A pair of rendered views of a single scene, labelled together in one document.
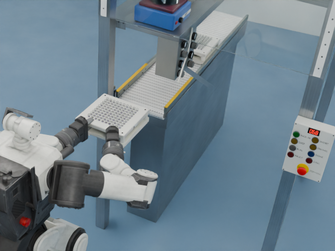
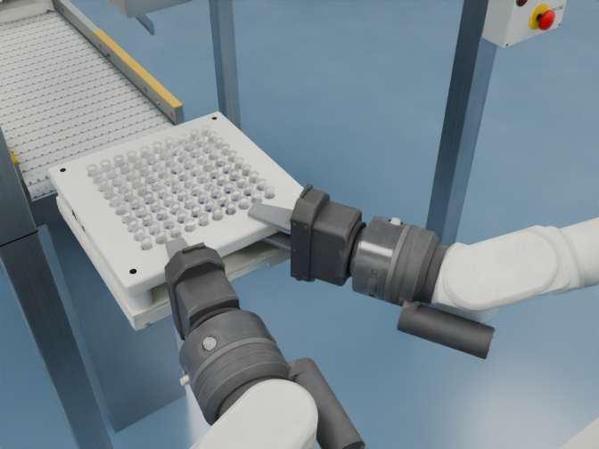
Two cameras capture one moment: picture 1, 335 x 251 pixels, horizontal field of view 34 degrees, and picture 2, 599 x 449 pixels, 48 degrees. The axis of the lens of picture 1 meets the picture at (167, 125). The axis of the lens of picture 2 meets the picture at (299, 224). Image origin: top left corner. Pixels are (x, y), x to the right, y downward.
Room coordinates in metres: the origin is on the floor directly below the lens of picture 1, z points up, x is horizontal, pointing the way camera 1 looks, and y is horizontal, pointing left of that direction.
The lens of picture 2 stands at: (1.56, 0.70, 1.51)
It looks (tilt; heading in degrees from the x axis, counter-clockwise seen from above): 42 degrees down; 304
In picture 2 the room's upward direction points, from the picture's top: straight up
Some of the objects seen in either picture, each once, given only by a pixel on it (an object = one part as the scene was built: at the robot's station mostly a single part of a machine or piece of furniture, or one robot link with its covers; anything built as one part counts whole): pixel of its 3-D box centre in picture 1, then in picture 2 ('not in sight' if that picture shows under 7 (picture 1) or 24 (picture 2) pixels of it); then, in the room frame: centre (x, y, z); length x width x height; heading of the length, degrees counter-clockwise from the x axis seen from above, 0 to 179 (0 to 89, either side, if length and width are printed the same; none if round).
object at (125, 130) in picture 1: (113, 115); (180, 191); (2.03, 0.25, 1.00); 0.25 x 0.24 x 0.02; 68
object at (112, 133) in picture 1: (112, 146); (350, 247); (1.81, 0.22, 1.00); 0.12 x 0.10 x 0.13; 10
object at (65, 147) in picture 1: (57, 150); (276, 423); (1.75, 0.44, 0.99); 0.11 x 0.11 x 0.11; 60
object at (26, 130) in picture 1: (22, 129); not in sight; (1.45, 0.48, 1.31); 0.10 x 0.07 x 0.09; 68
